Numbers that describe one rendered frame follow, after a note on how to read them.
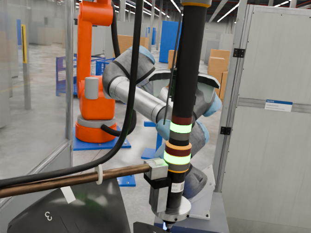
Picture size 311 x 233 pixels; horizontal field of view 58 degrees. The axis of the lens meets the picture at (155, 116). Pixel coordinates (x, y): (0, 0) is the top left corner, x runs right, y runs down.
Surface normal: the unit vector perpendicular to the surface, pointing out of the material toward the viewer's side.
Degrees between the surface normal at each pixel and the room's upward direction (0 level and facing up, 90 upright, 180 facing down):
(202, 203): 90
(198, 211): 90
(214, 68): 90
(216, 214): 0
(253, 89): 89
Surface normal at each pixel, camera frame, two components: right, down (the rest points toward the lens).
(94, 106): 0.33, 0.30
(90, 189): 0.54, -0.51
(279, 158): -0.11, 0.28
